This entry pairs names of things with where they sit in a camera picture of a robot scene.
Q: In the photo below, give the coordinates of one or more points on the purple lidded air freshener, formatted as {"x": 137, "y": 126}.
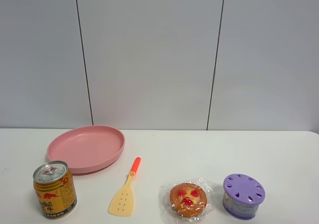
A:
{"x": 242, "y": 196}

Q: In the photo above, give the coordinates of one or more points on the pink round plate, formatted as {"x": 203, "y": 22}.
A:
{"x": 87, "y": 149}

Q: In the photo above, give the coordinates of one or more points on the wrapped fruit tart pastry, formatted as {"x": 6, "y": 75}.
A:
{"x": 188, "y": 201}

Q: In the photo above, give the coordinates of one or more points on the gold Red Bull can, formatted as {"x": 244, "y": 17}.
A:
{"x": 53, "y": 184}

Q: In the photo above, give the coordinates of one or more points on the yellow spatula orange handle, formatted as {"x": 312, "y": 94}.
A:
{"x": 122, "y": 204}

